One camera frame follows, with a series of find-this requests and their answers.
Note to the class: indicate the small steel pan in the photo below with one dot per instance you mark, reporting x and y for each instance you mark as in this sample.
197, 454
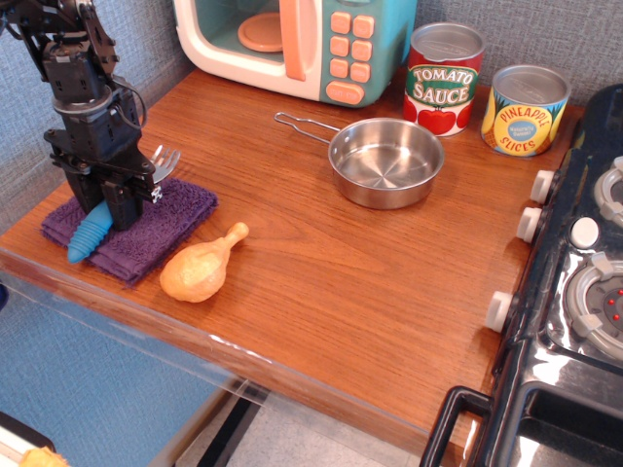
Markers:
378, 163

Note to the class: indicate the blue handled metal fork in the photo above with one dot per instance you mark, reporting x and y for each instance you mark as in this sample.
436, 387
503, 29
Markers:
97, 224

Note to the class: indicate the teal toy microwave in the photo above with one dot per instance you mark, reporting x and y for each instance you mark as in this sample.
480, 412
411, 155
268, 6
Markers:
337, 52

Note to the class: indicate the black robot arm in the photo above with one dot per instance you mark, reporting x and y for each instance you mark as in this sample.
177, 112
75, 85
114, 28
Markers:
67, 43

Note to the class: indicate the tomato sauce can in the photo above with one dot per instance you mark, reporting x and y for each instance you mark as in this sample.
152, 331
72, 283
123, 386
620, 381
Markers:
443, 71

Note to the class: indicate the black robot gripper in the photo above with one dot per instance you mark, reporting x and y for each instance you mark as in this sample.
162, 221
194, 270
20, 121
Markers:
98, 150

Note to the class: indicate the black toy stove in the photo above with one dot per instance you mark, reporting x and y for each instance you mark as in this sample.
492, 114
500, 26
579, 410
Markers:
557, 395

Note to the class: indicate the pineapple slices can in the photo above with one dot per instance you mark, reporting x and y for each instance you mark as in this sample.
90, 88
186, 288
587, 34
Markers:
524, 110

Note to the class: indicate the orange toy chicken drumstick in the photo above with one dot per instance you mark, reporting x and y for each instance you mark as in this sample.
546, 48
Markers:
197, 272

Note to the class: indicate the orange plush toy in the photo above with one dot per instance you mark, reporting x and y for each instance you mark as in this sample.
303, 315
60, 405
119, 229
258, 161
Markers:
42, 457

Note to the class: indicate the purple folded towel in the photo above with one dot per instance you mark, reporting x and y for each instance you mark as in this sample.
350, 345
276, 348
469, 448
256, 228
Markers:
130, 255

